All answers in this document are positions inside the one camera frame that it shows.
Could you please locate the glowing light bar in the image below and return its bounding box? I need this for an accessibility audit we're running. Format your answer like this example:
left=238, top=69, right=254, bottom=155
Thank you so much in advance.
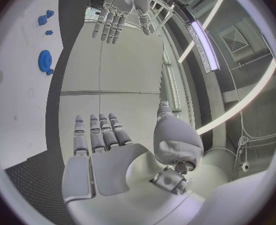
left=184, top=20, right=222, bottom=74

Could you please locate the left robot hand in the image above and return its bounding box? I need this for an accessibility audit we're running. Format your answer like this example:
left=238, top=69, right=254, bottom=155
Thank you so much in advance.
left=91, top=0, right=151, bottom=45

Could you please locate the white task board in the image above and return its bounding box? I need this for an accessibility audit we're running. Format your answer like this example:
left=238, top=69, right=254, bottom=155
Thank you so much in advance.
left=0, top=0, right=66, bottom=171

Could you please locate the blue block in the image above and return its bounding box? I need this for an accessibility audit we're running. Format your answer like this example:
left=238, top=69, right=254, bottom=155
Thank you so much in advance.
left=37, top=15, right=48, bottom=27

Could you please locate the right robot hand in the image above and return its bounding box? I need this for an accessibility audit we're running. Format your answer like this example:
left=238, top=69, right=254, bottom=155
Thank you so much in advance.
left=61, top=100, right=230, bottom=225

